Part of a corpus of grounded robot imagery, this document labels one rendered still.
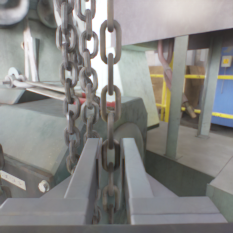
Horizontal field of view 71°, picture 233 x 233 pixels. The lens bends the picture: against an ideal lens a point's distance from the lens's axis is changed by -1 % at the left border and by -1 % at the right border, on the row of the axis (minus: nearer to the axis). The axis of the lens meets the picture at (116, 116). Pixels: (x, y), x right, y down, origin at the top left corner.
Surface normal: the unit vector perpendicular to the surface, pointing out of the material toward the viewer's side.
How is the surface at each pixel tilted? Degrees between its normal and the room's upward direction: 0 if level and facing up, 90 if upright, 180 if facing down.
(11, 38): 90
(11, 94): 48
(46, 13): 90
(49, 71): 90
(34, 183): 90
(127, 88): 72
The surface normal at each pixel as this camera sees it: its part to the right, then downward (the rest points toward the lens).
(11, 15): 0.63, 0.11
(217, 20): -0.74, 0.17
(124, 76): 0.65, -0.12
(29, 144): -0.33, -0.53
